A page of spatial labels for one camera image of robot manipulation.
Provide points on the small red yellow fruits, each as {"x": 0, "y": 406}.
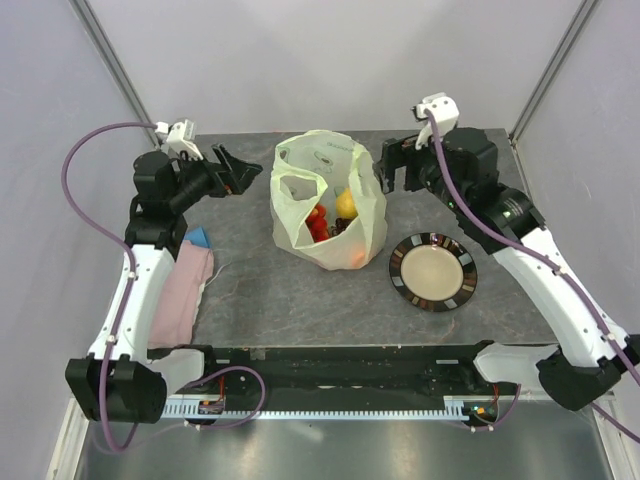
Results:
{"x": 317, "y": 224}

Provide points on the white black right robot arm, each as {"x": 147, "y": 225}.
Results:
{"x": 591, "y": 353}

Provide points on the dark round fruit plate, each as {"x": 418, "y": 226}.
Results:
{"x": 433, "y": 272}

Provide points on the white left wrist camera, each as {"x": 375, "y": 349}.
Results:
{"x": 179, "y": 137}

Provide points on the blue cloth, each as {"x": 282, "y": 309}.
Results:
{"x": 198, "y": 237}

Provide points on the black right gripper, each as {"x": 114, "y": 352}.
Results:
{"x": 398, "y": 152}

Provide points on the orange fruit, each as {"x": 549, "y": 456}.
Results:
{"x": 359, "y": 257}

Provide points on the yellow lemon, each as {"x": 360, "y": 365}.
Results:
{"x": 345, "y": 205}

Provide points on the aluminium frame post left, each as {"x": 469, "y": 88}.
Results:
{"x": 98, "y": 35}

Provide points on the purple grape bunch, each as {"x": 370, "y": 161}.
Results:
{"x": 339, "y": 226}

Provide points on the aluminium frame post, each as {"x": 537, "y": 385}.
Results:
{"x": 553, "y": 67}
{"x": 98, "y": 35}

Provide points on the aluminium frame post right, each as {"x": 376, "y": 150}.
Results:
{"x": 553, "y": 67}

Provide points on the green avocado print plastic bag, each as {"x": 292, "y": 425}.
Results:
{"x": 314, "y": 168}

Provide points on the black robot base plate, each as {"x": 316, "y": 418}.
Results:
{"x": 415, "y": 376}

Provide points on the light blue cable duct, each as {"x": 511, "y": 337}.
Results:
{"x": 193, "y": 409}

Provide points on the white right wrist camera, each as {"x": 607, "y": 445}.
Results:
{"x": 436, "y": 110}

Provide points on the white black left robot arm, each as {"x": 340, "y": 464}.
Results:
{"x": 121, "y": 379}

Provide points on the pink folded cloth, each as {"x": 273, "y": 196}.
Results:
{"x": 180, "y": 298}

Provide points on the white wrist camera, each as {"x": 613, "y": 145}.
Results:
{"x": 436, "y": 110}
{"x": 179, "y": 137}

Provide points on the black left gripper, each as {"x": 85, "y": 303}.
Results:
{"x": 230, "y": 175}

